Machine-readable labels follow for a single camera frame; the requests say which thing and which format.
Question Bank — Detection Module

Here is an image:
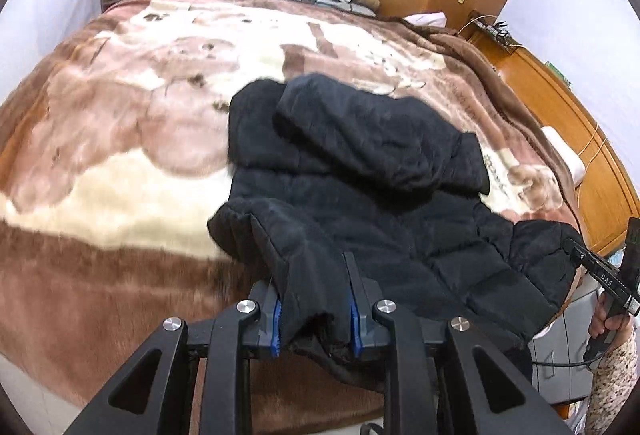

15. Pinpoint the brown patterned plush blanket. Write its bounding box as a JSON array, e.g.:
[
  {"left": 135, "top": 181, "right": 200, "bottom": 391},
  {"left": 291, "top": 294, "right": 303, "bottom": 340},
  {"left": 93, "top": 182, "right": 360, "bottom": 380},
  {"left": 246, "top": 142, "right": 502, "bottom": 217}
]
[{"left": 1, "top": 0, "right": 580, "bottom": 434}]

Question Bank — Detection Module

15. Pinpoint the wooden headboard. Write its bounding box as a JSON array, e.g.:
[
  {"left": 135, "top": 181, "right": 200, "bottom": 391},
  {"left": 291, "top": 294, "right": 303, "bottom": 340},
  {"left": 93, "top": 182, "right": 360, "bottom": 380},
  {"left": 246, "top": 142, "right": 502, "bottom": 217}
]
[{"left": 469, "top": 29, "right": 639, "bottom": 256}]

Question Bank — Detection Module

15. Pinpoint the nightstand clutter with cables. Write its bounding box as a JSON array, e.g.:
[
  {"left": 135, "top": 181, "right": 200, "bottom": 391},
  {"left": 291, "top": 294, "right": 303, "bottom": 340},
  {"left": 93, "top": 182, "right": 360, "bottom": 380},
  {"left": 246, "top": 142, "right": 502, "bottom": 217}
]
[{"left": 456, "top": 10, "right": 523, "bottom": 53}]

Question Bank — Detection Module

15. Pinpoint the white pillow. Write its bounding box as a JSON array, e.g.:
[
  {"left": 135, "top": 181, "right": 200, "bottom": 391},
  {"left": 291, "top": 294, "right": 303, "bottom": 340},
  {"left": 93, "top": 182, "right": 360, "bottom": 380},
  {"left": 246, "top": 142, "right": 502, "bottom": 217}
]
[{"left": 542, "top": 126, "right": 586, "bottom": 188}]

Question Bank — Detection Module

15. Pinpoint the black cable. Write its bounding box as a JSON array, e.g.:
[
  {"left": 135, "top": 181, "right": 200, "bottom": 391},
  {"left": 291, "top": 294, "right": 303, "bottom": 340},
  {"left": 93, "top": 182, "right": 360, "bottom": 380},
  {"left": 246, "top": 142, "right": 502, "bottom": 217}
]
[{"left": 529, "top": 333, "right": 609, "bottom": 371}]

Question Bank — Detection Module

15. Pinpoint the black padded jacket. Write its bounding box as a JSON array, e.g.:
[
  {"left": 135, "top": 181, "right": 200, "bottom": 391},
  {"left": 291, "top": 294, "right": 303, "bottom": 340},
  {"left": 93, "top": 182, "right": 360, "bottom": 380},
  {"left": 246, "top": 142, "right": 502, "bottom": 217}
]
[{"left": 207, "top": 73, "right": 578, "bottom": 391}]

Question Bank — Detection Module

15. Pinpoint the floral sleeve right forearm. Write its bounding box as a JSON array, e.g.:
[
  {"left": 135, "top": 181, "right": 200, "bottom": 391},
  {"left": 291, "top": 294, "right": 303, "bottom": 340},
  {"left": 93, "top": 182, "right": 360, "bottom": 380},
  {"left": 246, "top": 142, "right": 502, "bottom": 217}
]
[{"left": 585, "top": 329, "right": 638, "bottom": 434}]

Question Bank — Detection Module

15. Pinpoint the person's right hand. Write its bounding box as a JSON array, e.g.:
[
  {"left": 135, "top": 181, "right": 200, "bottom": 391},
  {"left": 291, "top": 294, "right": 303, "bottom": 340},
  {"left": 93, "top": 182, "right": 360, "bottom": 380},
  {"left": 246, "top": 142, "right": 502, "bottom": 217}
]
[{"left": 588, "top": 293, "right": 634, "bottom": 345}]

